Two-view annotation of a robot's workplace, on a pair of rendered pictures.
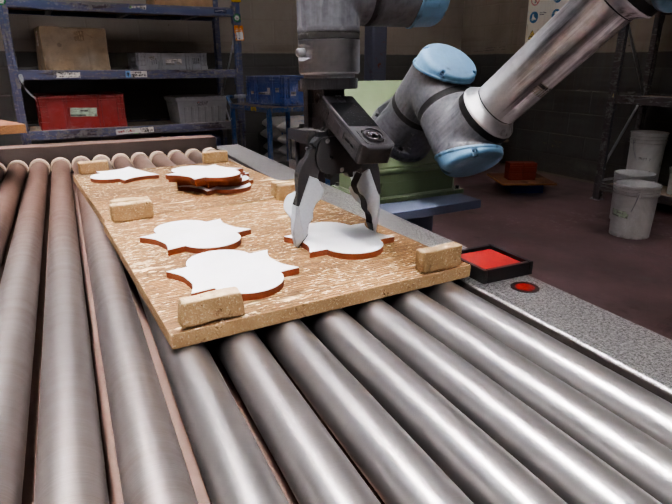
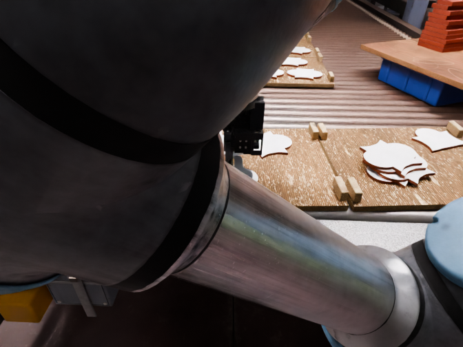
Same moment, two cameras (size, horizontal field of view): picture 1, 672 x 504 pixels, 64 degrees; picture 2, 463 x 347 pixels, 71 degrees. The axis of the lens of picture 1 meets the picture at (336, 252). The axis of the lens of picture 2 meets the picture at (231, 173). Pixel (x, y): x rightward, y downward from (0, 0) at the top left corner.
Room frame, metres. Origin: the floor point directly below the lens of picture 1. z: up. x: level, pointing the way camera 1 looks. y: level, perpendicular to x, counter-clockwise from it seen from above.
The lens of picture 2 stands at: (0.98, -0.54, 1.40)
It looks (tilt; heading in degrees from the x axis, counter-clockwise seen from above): 36 degrees down; 119
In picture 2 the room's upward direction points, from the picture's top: straight up
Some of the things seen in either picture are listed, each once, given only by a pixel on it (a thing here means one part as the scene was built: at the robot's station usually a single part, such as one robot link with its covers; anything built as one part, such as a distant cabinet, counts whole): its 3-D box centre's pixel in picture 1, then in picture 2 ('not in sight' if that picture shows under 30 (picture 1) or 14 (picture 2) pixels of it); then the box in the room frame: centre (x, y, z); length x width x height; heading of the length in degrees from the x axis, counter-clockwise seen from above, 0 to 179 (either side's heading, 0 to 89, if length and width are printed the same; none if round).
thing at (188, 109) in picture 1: (196, 108); not in sight; (5.16, 1.29, 0.76); 0.50 x 0.36 x 0.24; 125
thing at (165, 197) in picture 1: (182, 187); (408, 162); (1.05, 0.30, 0.93); 0.41 x 0.35 x 0.02; 31
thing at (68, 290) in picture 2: not in sight; (85, 275); (0.46, -0.28, 0.77); 0.14 x 0.11 x 0.18; 26
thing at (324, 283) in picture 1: (265, 246); (248, 163); (0.68, 0.09, 0.93); 0.41 x 0.35 x 0.02; 30
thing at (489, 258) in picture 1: (487, 263); not in sight; (0.63, -0.19, 0.92); 0.06 x 0.06 x 0.01; 26
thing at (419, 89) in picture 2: not in sight; (438, 74); (1.08, 0.94, 0.97); 0.31 x 0.31 x 0.10; 48
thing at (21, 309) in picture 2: not in sight; (13, 280); (0.30, -0.37, 0.74); 0.09 x 0.08 x 0.24; 26
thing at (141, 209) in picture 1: (131, 210); (313, 131); (0.79, 0.31, 0.95); 0.06 x 0.02 x 0.03; 120
